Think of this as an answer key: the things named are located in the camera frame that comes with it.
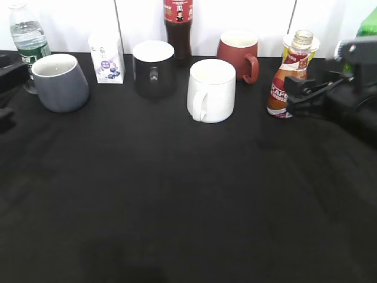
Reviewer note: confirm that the brown coffee drink bottle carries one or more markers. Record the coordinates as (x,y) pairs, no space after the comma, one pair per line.
(294,65)

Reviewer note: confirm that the cola bottle red label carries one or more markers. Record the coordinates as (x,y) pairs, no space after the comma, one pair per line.
(178,18)

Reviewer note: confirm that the black ceramic mug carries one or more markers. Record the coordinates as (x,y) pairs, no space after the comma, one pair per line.
(154,69)

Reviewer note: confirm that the green sprite bottle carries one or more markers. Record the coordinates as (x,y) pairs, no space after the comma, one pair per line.
(368,26)

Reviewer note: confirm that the red ceramic mug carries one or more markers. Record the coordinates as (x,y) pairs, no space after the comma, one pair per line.
(240,48)

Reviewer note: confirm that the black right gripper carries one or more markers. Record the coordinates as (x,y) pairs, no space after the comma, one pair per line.
(351,100)

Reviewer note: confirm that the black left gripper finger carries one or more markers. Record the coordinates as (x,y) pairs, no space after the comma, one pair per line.
(13,73)
(6,120)

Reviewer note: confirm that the clear water bottle green label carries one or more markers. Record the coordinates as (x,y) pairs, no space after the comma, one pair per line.
(27,33)

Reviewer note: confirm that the white ceramic mug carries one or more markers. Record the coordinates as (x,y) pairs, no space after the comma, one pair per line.
(211,90)

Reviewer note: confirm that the small white milk carton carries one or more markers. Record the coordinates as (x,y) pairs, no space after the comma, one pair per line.
(107,57)

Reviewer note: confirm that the grey ceramic mug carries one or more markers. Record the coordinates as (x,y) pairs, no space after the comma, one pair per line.
(60,82)

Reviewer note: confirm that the yellow paper cup stack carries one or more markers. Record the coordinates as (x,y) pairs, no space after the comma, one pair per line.
(287,41)

